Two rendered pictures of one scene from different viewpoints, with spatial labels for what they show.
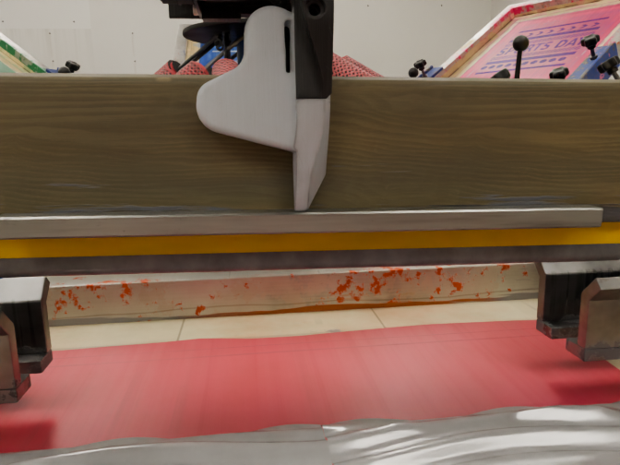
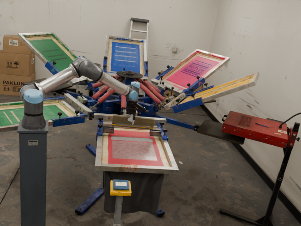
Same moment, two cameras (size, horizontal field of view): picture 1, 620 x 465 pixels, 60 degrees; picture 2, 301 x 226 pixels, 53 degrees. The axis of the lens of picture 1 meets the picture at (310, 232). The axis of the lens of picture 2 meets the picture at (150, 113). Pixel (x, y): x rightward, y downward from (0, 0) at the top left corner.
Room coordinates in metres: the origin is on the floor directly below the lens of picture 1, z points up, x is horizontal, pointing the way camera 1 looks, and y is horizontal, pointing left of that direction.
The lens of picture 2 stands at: (-2.10, 0.00, 2.04)
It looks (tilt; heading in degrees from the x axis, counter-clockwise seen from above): 20 degrees down; 357
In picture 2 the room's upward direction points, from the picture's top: 8 degrees clockwise
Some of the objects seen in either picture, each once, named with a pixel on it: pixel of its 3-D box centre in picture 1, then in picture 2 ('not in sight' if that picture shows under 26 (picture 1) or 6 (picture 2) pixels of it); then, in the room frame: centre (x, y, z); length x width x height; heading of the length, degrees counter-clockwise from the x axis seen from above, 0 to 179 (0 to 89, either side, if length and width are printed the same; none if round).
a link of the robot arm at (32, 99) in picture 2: not in sight; (33, 101); (-0.24, 0.66, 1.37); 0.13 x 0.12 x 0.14; 30
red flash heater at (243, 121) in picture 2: not in sight; (256, 128); (0.58, -1.21, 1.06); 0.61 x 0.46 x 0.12; 67
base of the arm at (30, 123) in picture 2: not in sight; (33, 118); (-0.25, 0.66, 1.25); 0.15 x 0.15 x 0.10
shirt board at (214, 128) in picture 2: not in sight; (181, 123); (0.88, -0.52, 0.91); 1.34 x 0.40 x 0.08; 67
